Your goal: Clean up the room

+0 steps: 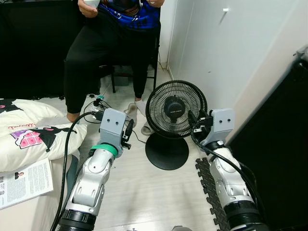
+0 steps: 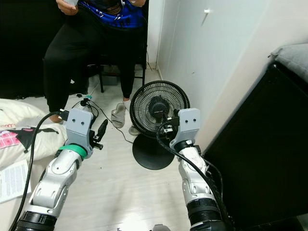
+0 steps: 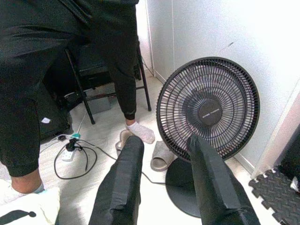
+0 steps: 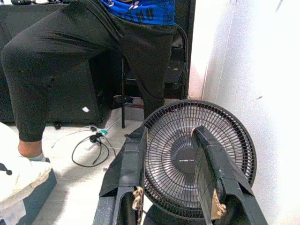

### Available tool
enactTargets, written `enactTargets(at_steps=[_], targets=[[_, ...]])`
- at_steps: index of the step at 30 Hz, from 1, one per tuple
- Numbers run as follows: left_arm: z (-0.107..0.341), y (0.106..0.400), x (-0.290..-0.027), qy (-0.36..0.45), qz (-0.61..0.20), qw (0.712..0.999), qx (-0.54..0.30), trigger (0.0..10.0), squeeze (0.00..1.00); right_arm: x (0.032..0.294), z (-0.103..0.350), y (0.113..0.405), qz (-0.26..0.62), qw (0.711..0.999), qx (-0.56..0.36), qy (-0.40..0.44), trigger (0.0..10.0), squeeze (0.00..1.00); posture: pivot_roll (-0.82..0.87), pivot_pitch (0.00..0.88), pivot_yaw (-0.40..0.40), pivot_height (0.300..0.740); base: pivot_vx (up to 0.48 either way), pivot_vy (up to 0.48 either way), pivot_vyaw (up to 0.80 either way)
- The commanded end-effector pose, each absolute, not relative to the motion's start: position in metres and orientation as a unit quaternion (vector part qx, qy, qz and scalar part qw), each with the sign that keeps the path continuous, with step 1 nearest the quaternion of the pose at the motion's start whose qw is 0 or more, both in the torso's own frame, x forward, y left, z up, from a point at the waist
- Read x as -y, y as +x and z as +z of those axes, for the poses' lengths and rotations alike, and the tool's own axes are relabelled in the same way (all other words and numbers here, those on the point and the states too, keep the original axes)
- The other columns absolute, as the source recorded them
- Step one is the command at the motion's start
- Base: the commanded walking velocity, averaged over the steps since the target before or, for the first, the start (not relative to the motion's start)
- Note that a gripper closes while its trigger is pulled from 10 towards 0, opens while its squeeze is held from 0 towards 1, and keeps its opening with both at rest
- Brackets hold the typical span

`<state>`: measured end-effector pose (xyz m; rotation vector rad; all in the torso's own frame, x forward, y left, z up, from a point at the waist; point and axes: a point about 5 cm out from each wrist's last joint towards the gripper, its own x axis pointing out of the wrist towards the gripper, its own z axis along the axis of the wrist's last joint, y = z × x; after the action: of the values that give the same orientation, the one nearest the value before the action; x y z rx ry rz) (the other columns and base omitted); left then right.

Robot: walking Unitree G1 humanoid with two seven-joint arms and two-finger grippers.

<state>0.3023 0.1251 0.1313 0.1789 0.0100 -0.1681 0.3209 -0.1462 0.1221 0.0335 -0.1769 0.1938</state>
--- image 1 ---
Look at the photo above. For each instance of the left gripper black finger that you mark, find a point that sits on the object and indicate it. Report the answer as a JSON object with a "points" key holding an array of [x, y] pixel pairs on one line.
{"points": [[129, 129]]}

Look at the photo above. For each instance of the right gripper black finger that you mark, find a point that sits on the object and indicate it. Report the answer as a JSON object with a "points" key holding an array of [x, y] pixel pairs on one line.
{"points": [[192, 118]]}

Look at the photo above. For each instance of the cream cartoon print blanket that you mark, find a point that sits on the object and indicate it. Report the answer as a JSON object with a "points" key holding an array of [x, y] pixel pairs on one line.
{"points": [[43, 120]]}

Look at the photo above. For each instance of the white printed magazine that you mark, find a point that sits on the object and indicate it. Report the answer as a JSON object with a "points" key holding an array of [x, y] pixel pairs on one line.
{"points": [[26, 183]]}

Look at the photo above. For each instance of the grey slipper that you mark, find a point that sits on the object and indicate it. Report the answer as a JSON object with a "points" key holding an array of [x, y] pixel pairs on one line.
{"points": [[130, 114], [147, 129]]}

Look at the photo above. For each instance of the black floor fan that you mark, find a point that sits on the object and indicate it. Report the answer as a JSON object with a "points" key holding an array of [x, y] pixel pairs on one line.
{"points": [[175, 108]]}

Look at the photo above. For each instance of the black metal chair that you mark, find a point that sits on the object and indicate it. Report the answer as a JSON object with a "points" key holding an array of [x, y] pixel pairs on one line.
{"points": [[113, 82]]}

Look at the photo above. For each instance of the grey box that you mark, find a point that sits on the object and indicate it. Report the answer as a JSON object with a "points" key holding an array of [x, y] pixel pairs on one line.
{"points": [[123, 77]]}

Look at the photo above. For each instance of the black foam puzzle mat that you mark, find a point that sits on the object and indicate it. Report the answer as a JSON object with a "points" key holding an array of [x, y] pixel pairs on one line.
{"points": [[211, 192]]}

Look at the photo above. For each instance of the white closet door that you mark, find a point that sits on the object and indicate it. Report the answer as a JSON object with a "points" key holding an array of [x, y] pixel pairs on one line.
{"points": [[216, 48]]}

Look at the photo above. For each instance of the low black cabinet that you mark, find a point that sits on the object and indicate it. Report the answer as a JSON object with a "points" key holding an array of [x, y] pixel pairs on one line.
{"points": [[274, 154]]}

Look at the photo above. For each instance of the seated person in black trousers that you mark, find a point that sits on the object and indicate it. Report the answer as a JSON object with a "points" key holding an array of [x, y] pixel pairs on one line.
{"points": [[96, 48]]}

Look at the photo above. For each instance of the robot right leg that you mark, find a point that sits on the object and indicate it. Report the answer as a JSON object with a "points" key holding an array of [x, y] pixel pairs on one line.
{"points": [[182, 228]]}

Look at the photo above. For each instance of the grey cushion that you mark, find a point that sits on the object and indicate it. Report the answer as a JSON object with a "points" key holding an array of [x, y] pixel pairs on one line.
{"points": [[302, 54]]}

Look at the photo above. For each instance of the black wardrobe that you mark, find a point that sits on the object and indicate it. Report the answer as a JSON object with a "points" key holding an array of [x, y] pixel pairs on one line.
{"points": [[33, 48]]}

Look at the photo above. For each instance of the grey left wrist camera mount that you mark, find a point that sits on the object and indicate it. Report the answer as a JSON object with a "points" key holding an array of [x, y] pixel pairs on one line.
{"points": [[113, 130]]}

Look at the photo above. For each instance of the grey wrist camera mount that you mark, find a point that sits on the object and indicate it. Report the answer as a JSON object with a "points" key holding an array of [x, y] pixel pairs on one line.
{"points": [[222, 124], [113, 130]]}

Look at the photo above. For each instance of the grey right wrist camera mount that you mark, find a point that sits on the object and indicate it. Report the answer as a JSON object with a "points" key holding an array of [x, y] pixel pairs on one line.
{"points": [[222, 124]]}

